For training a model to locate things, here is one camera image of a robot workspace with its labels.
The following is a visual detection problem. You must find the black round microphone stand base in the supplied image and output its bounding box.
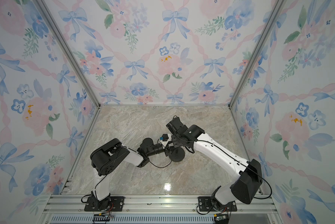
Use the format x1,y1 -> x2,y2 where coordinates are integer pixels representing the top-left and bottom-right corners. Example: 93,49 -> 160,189
168,147 -> 185,162

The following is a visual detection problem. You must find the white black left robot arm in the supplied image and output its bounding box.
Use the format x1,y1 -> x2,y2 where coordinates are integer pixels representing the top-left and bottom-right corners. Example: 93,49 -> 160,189
84,134 -> 179,211

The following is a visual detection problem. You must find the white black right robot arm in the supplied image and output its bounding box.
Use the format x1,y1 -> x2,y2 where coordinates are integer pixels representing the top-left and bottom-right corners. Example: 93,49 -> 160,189
167,116 -> 266,210

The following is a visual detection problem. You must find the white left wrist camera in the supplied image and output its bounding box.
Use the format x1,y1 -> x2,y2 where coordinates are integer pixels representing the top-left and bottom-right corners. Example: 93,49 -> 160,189
159,134 -> 173,148

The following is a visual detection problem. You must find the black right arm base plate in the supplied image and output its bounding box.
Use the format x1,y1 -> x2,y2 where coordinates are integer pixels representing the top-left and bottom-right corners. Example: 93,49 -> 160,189
197,186 -> 238,213

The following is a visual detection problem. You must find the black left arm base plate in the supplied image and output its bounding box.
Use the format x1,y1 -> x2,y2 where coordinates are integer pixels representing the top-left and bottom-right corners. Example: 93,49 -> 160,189
84,196 -> 125,212

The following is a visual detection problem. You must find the aluminium mounting rail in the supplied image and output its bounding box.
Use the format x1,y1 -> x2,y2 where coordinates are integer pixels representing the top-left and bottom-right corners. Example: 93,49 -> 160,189
38,195 -> 282,224

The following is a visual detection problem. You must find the aluminium right corner post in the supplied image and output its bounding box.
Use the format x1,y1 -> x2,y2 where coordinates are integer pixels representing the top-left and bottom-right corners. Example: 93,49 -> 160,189
229,0 -> 285,110

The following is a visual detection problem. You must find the aluminium corner post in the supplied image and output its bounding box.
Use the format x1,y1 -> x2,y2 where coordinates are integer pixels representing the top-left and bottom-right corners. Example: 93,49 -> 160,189
229,0 -> 285,110
33,0 -> 101,108

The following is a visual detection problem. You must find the aluminium left corner post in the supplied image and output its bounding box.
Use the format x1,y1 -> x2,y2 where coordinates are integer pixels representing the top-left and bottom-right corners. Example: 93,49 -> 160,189
33,0 -> 101,108

